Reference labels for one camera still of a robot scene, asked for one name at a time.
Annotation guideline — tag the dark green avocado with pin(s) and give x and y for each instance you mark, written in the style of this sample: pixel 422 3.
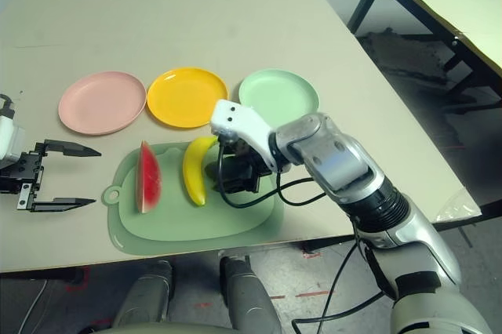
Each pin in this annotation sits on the dark green avocado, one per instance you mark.
pixel 211 172

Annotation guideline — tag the pink plate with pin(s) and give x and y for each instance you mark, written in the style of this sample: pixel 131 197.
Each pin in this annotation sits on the pink plate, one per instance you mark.
pixel 102 102

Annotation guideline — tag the clear plastic bag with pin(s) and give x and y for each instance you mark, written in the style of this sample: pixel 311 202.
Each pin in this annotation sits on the clear plastic bag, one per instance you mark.
pixel 459 208

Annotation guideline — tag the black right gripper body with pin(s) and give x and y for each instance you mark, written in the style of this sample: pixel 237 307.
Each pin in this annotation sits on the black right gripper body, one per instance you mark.
pixel 243 177

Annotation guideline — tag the red watermelon slice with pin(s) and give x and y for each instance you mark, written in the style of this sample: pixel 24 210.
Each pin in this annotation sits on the red watermelon slice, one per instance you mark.
pixel 148 177

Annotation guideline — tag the grey robot left leg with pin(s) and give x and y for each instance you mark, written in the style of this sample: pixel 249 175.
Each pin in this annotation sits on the grey robot left leg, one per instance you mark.
pixel 147 295

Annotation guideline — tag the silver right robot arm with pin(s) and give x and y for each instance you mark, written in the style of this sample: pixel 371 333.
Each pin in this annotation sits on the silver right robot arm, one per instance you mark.
pixel 345 169

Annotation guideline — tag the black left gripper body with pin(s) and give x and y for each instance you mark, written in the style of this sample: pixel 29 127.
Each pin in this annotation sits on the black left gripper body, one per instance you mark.
pixel 29 173

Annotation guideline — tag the yellow banana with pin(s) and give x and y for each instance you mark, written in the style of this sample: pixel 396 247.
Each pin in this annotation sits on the yellow banana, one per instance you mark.
pixel 194 169

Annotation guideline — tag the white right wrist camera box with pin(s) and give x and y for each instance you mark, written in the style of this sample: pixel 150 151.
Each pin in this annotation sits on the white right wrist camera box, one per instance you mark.
pixel 243 122

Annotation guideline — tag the yellow plate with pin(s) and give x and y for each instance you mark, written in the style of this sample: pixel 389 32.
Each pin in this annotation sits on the yellow plate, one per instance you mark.
pixel 184 95

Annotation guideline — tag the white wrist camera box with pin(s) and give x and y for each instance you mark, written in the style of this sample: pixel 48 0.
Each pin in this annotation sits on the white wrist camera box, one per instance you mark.
pixel 243 122
pixel 8 138

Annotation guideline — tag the grey robot leg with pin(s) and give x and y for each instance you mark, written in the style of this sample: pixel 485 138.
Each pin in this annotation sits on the grey robot leg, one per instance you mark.
pixel 147 295
pixel 247 295

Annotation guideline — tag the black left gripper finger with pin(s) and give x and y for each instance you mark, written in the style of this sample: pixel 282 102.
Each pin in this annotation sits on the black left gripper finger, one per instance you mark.
pixel 70 149
pixel 59 204

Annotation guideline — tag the grey robot right leg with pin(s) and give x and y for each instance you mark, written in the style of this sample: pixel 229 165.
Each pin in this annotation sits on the grey robot right leg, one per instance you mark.
pixel 247 295

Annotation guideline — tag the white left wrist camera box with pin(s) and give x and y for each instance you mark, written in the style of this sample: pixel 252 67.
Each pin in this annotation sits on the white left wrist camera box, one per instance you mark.
pixel 8 138

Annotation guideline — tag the green silicone cutting mat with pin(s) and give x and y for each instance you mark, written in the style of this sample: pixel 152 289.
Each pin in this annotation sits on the green silicone cutting mat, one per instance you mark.
pixel 176 224

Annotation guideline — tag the mint green plate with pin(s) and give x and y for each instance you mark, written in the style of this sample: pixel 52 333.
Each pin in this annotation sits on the mint green plate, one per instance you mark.
pixel 274 91

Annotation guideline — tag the grey robot torso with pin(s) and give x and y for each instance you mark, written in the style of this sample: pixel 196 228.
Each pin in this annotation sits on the grey robot torso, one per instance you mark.
pixel 157 329

